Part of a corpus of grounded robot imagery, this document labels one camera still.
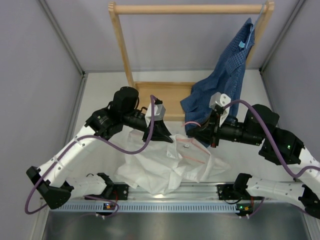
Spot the light blue hanger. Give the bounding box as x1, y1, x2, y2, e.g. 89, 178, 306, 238
244, 3, 266, 49

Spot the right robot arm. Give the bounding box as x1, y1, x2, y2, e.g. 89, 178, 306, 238
186, 101, 320, 219

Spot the slotted grey cable duct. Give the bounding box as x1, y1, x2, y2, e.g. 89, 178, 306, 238
54, 200, 240, 213

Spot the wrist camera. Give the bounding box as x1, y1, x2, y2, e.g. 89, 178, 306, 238
144, 99, 166, 126
209, 92, 231, 127

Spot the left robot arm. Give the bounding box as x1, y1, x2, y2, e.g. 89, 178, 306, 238
25, 86, 173, 215

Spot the pink wire hanger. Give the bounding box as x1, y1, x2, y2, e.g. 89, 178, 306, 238
129, 121, 208, 165

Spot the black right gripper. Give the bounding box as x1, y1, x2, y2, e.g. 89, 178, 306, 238
187, 111, 265, 149

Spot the white shirt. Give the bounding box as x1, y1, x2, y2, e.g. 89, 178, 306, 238
115, 134, 231, 195

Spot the purple cable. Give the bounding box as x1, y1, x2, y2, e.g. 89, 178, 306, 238
224, 99, 320, 180
24, 94, 161, 215

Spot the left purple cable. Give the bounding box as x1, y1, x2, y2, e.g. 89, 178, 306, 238
24, 94, 161, 215

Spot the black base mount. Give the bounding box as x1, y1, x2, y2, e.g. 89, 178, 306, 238
216, 183, 239, 202
109, 184, 129, 201

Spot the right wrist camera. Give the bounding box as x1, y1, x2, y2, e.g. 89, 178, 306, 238
209, 92, 231, 127

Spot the blue checked shirt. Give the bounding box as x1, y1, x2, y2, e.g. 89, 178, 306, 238
180, 18, 255, 124

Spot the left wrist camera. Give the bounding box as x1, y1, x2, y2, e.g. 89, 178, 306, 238
144, 99, 166, 126

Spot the wooden clothes rack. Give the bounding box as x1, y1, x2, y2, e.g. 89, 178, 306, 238
108, 0, 275, 122

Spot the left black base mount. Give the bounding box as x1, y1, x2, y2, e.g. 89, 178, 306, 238
109, 184, 129, 201

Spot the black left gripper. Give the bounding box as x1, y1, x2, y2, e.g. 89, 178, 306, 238
121, 109, 174, 142

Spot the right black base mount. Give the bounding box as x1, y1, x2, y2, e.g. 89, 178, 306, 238
216, 183, 239, 202

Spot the aluminium mounting rail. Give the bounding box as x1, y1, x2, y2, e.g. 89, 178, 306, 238
67, 181, 251, 201

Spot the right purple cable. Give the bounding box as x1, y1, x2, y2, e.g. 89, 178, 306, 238
224, 99, 320, 180

